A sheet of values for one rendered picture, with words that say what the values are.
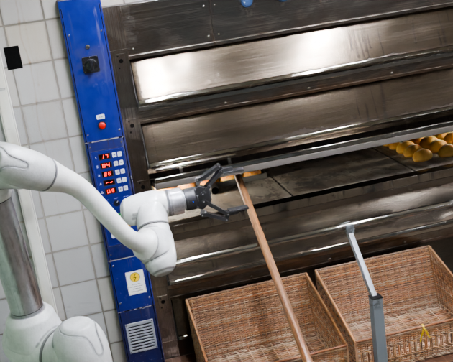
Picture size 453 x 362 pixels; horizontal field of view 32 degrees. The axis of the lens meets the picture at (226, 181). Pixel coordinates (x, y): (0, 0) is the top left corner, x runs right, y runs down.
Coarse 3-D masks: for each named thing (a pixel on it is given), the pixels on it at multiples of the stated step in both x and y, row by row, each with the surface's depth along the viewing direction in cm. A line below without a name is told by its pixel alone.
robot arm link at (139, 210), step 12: (144, 192) 259; (156, 192) 259; (120, 204) 260; (132, 204) 256; (144, 204) 256; (156, 204) 256; (132, 216) 256; (144, 216) 254; (156, 216) 255; (168, 216) 261
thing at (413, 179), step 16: (400, 176) 351; (416, 176) 350; (432, 176) 352; (448, 176) 354; (320, 192) 344; (336, 192) 343; (352, 192) 345; (368, 192) 347; (256, 208) 336; (272, 208) 338; (288, 208) 340; (176, 224) 331; (192, 224) 331; (208, 224) 333
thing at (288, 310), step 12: (240, 180) 324; (240, 192) 320; (252, 216) 307; (264, 240) 297; (264, 252) 293; (276, 276) 283; (276, 288) 280; (288, 300) 275; (288, 312) 270; (300, 336) 262; (300, 348) 259
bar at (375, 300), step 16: (416, 208) 312; (432, 208) 313; (352, 224) 306; (368, 224) 308; (272, 240) 301; (288, 240) 302; (352, 240) 305; (192, 256) 296; (208, 256) 296; (224, 256) 298; (368, 288) 296; (384, 320) 295; (384, 336) 297; (384, 352) 298
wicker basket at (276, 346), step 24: (240, 288) 340; (264, 288) 342; (288, 288) 344; (312, 288) 338; (192, 312) 337; (216, 312) 339; (240, 312) 340; (264, 312) 343; (312, 312) 346; (192, 336) 337; (216, 336) 339; (240, 336) 341; (264, 336) 343; (288, 336) 344; (312, 336) 345; (336, 336) 318; (216, 360) 336; (240, 360) 334; (264, 360) 332; (288, 360) 302; (312, 360) 304; (336, 360) 306
